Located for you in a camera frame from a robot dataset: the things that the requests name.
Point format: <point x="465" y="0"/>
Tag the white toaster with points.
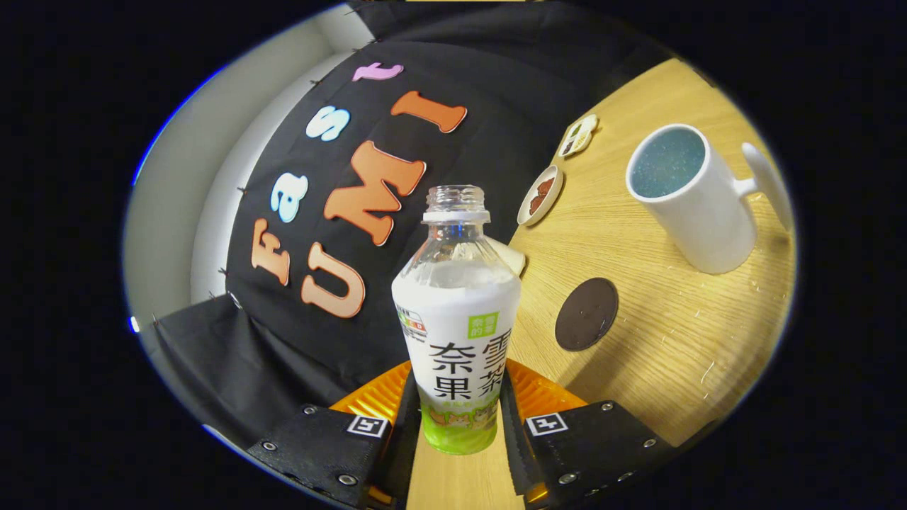
<point x="511" y="261"/>

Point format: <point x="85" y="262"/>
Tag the small oblong food plate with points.
<point x="577" y="136"/>

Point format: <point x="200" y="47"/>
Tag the dark brown round coaster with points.
<point x="587" y="315"/>

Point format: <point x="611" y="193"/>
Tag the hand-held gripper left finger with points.
<point x="404" y="446"/>

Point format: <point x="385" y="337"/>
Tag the black backdrop cloth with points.
<point x="283" y="354"/>

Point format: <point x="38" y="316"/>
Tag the small round food plate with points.
<point x="540" y="197"/>

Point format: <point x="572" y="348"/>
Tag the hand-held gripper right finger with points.
<point x="514" y="446"/>

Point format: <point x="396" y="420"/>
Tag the wooden table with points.
<point x="673" y="333"/>

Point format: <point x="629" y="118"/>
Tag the white green label juice bottle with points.
<point x="457" y="333"/>

